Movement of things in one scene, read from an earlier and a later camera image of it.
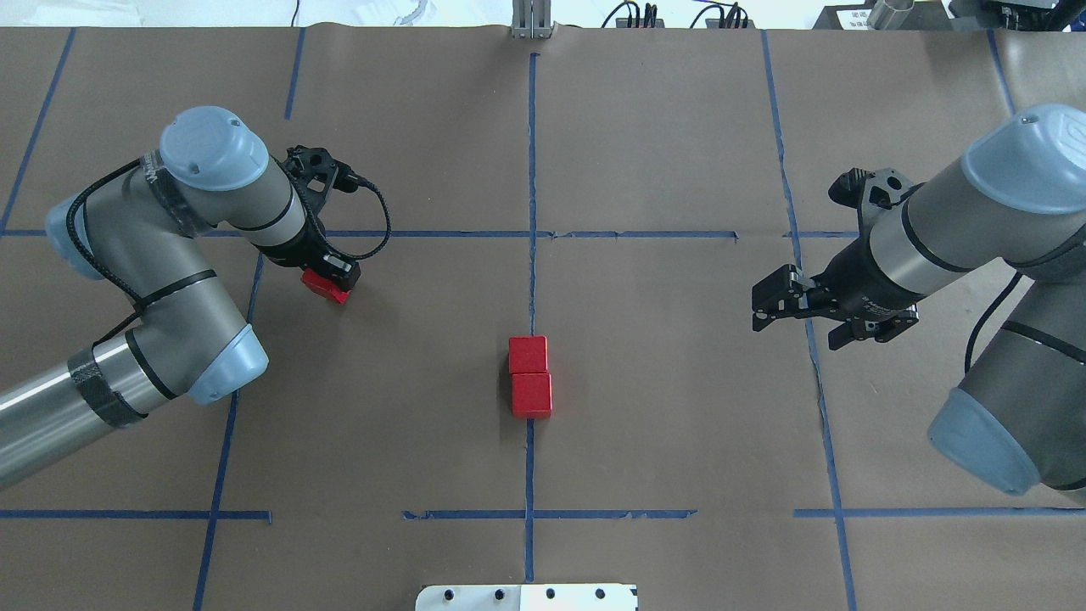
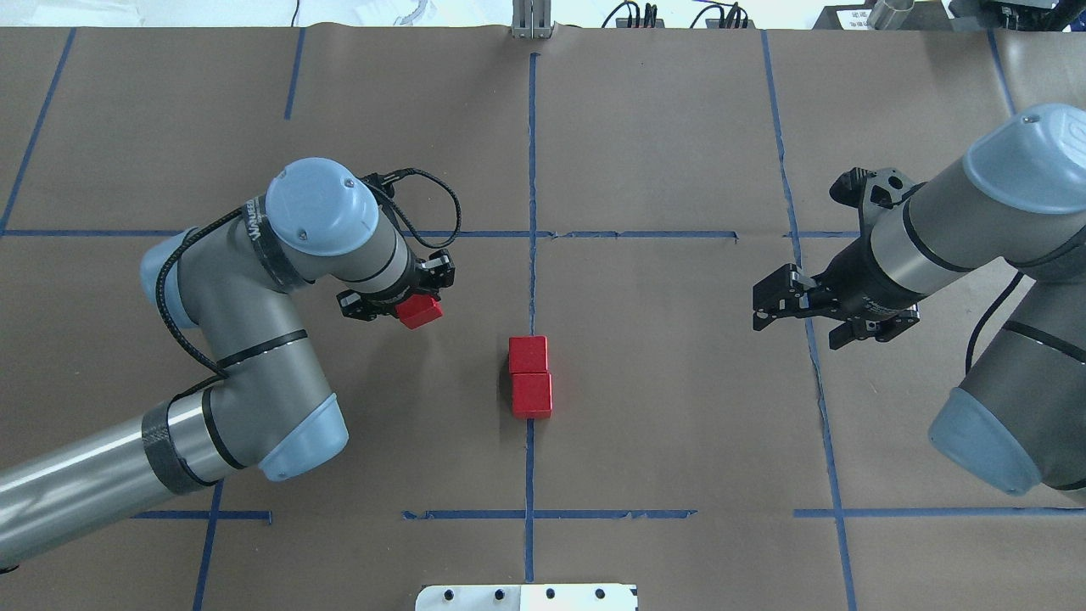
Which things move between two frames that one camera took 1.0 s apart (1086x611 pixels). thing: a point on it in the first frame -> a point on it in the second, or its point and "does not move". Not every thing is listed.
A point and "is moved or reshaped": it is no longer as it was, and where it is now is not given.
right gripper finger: x=780 y=294 does not move
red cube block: x=324 y=286 is moved or reshaped
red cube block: x=528 y=354 does not move
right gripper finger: x=841 y=335 does not move
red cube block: x=532 y=395 does not move
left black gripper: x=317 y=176 -> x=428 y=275
